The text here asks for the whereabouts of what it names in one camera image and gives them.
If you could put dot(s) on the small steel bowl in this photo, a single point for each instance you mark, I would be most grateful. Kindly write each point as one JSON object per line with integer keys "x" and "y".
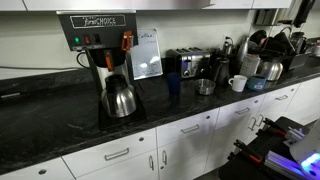
{"x": 205, "y": 87}

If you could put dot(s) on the aluminium extrusion rails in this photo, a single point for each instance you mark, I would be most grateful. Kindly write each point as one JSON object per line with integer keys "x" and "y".
{"x": 283, "y": 165}

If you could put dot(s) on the white ceramic mug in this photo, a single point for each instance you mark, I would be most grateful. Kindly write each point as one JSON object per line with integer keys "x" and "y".
{"x": 238, "y": 83}

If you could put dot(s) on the white cabinet drawer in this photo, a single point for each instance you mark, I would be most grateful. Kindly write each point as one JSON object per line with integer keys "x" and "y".
{"x": 226, "y": 115}
{"x": 173, "y": 128}
{"x": 83, "y": 160}
{"x": 20, "y": 173}
{"x": 293, "y": 91}

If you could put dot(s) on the steel four-slot toaster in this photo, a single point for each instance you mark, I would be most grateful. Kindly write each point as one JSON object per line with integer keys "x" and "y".
{"x": 190, "y": 61}

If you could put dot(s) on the black clamp red tip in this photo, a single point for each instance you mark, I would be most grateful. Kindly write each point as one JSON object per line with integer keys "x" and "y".
{"x": 271, "y": 126}
{"x": 248, "y": 151}

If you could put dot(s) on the black cart table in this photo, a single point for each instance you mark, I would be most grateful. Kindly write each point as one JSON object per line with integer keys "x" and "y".
{"x": 246, "y": 170}

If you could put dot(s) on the grey wall mounted dispenser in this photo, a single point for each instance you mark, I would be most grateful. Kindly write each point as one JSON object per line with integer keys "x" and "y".
{"x": 266, "y": 16}

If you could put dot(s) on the dark blue plastic cup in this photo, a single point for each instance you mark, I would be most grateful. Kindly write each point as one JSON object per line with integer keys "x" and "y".
{"x": 174, "y": 85}

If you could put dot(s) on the black steel coffee brewer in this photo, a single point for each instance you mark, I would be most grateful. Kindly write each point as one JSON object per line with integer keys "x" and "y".
{"x": 100, "y": 33}

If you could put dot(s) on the small framed whiteboard sign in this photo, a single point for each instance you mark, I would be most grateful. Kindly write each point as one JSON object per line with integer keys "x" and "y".
{"x": 146, "y": 53}

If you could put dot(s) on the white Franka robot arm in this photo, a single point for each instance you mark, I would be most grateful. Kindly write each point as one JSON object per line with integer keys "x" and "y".
{"x": 306, "y": 146}

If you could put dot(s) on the wide steel carafe black rim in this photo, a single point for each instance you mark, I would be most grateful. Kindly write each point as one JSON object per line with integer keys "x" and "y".
{"x": 270, "y": 70}

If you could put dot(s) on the white paper carton box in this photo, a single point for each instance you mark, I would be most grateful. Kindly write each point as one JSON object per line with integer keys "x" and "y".
{"x": 249, "y": 65}

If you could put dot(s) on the black dish rack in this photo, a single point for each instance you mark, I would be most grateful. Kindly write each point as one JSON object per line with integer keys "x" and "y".
{"x": 295, "y": 61}

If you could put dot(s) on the steel thermal carafe black lid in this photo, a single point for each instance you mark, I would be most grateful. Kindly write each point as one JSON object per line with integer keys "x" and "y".
{"x": 120, "y": 100}

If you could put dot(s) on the black cylindrical fixture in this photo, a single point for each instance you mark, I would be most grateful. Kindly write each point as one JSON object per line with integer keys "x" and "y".
{"x": 303, "y": 13}

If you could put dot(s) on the black round pan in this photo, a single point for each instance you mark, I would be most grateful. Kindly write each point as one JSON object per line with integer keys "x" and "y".
{"x": 258, "y": 36}

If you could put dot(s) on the black gooseneck kettle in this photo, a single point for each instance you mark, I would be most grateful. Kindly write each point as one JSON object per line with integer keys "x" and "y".
{"x": 221, "y": 73}

